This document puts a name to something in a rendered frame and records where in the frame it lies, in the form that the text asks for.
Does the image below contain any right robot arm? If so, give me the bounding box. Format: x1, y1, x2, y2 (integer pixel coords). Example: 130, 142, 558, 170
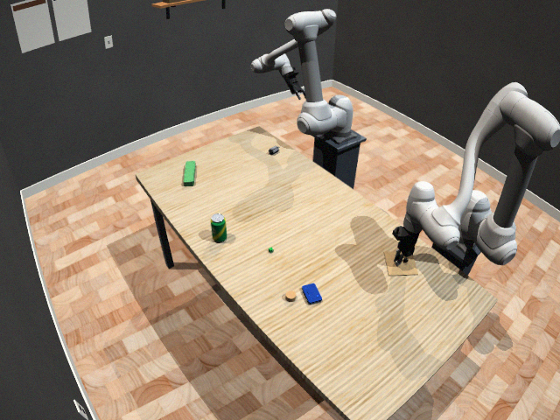
250, 9, 357, 144

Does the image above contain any green drink can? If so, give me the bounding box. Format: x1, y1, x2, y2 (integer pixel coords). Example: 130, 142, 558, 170
210, 213, 227, 242

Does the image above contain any green rectangular block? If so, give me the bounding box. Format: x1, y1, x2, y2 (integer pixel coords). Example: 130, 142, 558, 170
184, 161, 196, 186

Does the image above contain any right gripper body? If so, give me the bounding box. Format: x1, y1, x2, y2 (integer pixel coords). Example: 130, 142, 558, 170
279, 66, 302, 94

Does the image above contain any tan square mat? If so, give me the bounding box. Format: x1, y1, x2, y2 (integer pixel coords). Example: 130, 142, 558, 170
384, 252, 418, 276

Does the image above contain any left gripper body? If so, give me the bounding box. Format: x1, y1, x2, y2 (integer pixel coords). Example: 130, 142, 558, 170
392, 214, 423, 257

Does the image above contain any brown cylinder with tan top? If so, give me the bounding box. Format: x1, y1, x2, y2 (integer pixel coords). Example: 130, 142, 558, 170
285, 290, 296, 302

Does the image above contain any blue case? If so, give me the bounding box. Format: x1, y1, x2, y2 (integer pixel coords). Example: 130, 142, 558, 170
302, 283, 322, 305

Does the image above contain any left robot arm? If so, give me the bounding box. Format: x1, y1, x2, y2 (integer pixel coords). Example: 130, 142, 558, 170
406, 82, 560, 265

